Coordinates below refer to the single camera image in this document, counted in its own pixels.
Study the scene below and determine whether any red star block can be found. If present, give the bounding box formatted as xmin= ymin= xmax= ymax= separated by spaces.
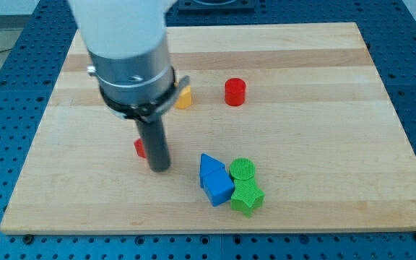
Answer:
xmin=134 ymin=139 xmax=147 ymax=158

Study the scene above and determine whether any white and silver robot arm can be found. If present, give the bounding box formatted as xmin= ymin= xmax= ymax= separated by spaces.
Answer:
xmin=68 ymin=0 xmax=190 ymax=123

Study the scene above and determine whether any yellow heart block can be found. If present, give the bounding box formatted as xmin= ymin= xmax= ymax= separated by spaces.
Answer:
xmin=174 ymin=85 xmax=193 ymax=109

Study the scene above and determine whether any green star block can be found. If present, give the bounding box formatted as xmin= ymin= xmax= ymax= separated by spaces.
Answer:
xmin=230 ymin=178 xmax=265 ymax=217

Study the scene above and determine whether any blue triangle block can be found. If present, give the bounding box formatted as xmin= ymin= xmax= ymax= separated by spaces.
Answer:
xmin=199 ymin=153 xmax=225 ymax=188

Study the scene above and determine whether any red cylinder block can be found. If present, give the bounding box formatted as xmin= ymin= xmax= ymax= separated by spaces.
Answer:
xmin=224 ymin=78 xmax=246 ymax=106

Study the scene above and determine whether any green cylinder block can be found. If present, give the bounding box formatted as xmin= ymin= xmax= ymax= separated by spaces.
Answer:
xmin=229 ymin=157 xmax=256 ymax=181

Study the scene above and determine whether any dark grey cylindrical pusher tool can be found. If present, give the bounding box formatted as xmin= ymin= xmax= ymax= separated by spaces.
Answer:
xmin=136 ymin=117 xmax=170 ymax=173

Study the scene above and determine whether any blue cube block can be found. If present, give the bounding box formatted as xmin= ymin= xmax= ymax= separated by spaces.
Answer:
xmin=201 ymin=168 xmax=235 ymax=207

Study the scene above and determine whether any wooden board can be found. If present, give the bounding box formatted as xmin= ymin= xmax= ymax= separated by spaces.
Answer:
xmin=0 ymin=23 xmax=416 ymax=235

